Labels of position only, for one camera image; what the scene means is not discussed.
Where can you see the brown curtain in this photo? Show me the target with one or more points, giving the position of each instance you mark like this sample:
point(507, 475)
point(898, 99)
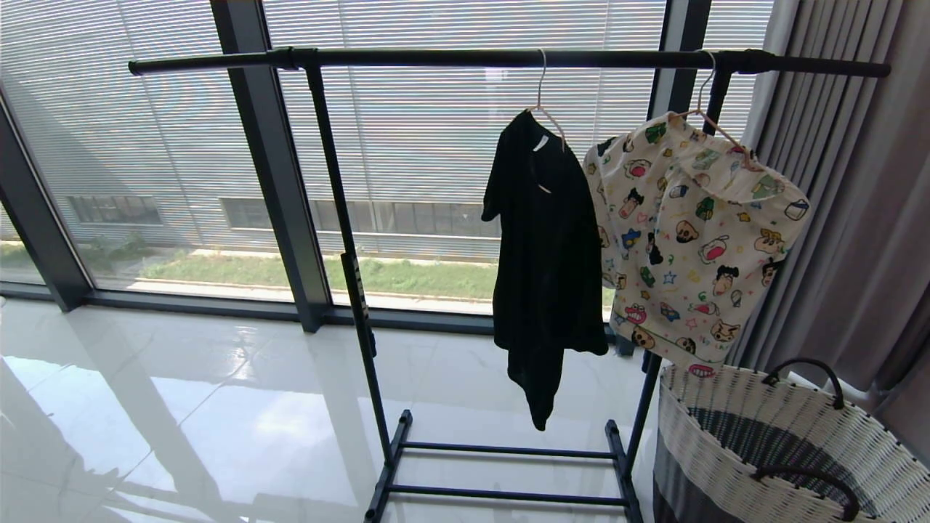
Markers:
point(857, 218)

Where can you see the cream printed garment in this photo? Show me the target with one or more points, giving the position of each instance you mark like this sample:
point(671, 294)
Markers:
point(697, 254)

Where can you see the black clothes rack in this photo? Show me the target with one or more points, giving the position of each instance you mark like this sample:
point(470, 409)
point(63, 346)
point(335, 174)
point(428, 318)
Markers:
point(436, 58)

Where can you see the pink clothes hanger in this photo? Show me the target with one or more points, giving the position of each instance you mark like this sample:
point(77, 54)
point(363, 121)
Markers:
point(541, 94)
point(705, 102)

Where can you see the window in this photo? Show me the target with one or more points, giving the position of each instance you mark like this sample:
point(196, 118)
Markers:
point(269, 181)

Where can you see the black garment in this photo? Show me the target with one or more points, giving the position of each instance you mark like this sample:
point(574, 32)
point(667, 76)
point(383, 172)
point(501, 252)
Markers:
point(545, 276)

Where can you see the white laundry basket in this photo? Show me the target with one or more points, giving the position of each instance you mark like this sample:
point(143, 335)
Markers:
point(763, 436)

